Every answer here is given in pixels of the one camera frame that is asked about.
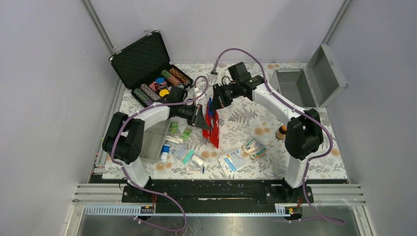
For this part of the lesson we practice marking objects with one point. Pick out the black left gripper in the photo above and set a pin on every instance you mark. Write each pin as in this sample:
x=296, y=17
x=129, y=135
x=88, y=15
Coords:
x=197, y=119

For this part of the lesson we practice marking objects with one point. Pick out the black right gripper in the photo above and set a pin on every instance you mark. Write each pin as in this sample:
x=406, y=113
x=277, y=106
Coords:
x=219, y=101

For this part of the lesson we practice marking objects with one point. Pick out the red first aid pouch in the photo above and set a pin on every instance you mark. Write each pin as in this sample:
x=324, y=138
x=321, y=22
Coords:
x=212, y=134

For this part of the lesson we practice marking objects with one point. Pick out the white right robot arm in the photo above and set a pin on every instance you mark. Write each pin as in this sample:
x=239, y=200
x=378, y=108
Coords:
x=304, y=132

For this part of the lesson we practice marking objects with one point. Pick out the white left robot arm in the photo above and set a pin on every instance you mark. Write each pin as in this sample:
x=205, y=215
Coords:
x=125, y=134

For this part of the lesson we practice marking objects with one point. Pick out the blue tweezers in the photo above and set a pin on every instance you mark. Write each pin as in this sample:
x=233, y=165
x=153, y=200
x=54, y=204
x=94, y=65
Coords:
x=210, y=109

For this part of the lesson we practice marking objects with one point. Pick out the green sachet lower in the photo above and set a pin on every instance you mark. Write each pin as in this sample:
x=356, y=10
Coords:
x=186, y=133

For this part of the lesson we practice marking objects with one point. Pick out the green sachet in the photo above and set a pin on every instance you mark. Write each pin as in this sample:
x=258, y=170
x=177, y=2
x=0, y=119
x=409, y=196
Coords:
x=186, y=133
x=174, y=127

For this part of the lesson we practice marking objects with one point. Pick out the green sachet upper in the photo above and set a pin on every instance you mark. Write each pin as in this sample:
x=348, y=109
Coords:
x=174, y=127

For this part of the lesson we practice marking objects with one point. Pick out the teal strip packet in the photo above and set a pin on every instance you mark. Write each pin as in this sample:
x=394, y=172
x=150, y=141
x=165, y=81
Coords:
x=188, y=156

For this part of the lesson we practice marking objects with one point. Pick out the white bandage roll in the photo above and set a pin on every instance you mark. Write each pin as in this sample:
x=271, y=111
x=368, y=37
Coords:
x=197, y=160

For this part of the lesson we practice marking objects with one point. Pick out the white blue-label bottle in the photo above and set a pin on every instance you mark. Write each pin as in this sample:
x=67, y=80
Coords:
x=164, y=153

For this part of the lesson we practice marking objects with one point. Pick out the grey plastic tray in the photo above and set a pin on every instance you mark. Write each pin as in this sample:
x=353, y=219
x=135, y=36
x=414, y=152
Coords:
x=153, y=141

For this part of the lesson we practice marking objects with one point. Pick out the floral table mat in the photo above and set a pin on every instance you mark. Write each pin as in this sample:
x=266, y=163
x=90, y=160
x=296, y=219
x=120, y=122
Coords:
x=238, y=122

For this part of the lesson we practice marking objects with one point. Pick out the clear syringe packet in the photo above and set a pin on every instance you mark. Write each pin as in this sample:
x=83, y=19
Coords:
x=195, y=170

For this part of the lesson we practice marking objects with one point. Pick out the blue white gauze packet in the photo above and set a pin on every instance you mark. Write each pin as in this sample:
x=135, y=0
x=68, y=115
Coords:
x=232, y=161

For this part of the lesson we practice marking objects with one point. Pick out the brown orange-capped bottle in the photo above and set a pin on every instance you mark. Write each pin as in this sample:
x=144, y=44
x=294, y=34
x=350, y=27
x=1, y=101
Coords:
x=281, y=132

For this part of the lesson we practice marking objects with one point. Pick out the bandage roll packet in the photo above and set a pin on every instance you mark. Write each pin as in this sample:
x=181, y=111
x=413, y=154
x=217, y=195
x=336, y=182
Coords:
x=254, y=148

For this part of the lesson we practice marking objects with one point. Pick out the black poker chip case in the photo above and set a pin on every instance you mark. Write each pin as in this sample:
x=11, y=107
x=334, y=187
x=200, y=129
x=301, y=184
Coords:
x=145, y=68

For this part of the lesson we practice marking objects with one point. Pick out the grey metal box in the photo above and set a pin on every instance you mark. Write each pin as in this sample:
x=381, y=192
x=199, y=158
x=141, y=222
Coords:
x=317, y=84

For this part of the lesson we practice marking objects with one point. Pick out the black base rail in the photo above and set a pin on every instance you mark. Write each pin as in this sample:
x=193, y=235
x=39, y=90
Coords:
x=217, y=196

